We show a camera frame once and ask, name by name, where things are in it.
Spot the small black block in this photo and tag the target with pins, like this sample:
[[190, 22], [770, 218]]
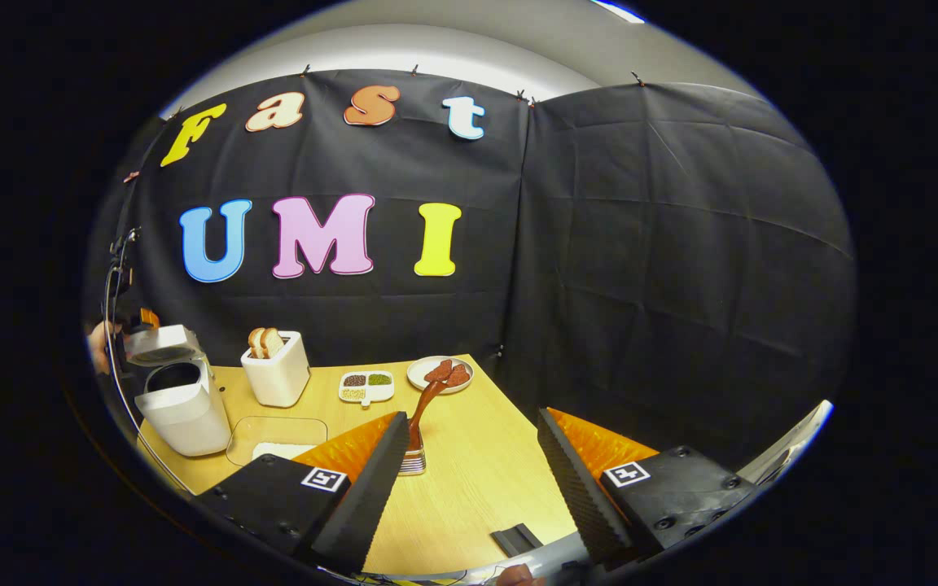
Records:
[[516, 540]]

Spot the white rice cooker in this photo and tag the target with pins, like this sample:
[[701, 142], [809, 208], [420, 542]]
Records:
[[184, 415]]

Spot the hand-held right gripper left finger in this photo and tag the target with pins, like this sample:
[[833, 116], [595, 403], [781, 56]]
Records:
[[363, 505]]

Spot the white toaster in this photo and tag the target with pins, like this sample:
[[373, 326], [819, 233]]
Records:
[[278, 382]]

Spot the clear plastic tray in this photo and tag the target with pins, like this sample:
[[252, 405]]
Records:
[[273, 430]]

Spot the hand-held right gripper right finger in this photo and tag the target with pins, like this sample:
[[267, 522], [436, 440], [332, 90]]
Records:
[[579, 496]]

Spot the brown wooden spoon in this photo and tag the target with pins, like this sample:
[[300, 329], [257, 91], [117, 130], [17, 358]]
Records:
[[424, 407]]

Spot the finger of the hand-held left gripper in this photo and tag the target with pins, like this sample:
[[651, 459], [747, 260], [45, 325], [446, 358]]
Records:
[[150, 319]]

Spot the yellow beans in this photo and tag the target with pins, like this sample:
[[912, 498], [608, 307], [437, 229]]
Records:
[[354, 394]]

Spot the red meat slice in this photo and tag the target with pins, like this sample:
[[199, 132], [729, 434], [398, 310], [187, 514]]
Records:
[[458, 375], [438, 371]]

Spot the dark red beans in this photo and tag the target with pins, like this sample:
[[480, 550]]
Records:
[[354, 380]]

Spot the toast bread slice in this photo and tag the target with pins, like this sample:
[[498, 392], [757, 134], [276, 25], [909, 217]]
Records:
[[273, 342], [255, 343]]

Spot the green beans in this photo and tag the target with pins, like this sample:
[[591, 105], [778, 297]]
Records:
[[379, 379]]

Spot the white divided dish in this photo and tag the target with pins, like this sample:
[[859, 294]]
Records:
[[379, 394]]

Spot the white round plate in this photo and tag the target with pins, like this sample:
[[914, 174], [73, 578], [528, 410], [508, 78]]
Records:
[[416, 376]]

